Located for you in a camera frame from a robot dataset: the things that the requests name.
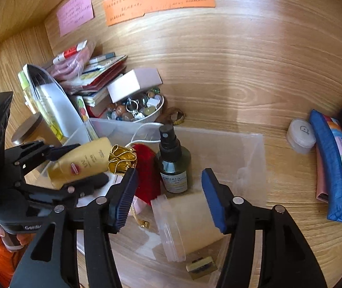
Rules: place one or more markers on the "green plastic bottle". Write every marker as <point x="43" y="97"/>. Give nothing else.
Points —
<point x="23" y="84"/>

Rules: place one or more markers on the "dark green spray bottle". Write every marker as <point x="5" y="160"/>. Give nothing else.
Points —
<point x="174" y="168"/>

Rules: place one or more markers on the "small gold and black item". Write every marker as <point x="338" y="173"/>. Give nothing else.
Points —
<point x="201" y="267"/>

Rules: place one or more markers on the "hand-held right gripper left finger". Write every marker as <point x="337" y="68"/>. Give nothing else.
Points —
<point x="125" y="198"/>

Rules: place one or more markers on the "stack of books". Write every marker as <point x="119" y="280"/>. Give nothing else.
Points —
<point x="101" y="84"/>

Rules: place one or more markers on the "white cardboard box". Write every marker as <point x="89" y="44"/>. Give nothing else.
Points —
<point x="128" y="85"/>

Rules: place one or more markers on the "white round container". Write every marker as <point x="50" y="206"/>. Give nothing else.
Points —
<point x="301" y="133"/>

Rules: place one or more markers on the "clear plastic storage bin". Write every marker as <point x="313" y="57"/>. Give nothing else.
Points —
<point x="234" y="156"/>

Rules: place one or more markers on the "white bowl of beads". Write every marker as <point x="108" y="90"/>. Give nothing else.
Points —
<point x="140" y="108"/>

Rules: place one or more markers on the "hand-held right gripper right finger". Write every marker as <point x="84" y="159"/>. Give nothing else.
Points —
<point x="214" y="204"/>

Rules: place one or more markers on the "blue patchwork pencil pouch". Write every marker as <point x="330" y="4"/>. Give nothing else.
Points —
<point x="330" y="156"/>

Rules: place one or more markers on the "beige plastic jar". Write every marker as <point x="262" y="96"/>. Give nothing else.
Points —
<point x="195" y="219"/>

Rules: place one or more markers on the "white curved folder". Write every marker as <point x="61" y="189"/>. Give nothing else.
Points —
<point x="56" y="102"/>

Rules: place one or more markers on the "gold cosmetic tube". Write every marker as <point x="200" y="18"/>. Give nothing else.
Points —
<point x="77" y="162"/>

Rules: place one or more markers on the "pink paper note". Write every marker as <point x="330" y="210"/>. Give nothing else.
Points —
<point x="74" y="12"/>

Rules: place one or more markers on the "wooden desktop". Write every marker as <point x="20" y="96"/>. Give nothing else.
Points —
<point x="264" y="216"/>

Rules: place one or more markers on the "red and white tube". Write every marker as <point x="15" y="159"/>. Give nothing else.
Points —
<point x="68" y="52"/>

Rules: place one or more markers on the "orange paper note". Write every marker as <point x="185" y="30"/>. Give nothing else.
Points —
<point x="159" y="7"/>

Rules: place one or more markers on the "pink flat pouch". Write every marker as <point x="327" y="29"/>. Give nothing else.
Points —
<point x="322" y="183"/>

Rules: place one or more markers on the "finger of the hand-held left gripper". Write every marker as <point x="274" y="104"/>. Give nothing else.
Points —
<point x="44" y="153"/>
<point x="77" y="190"/>

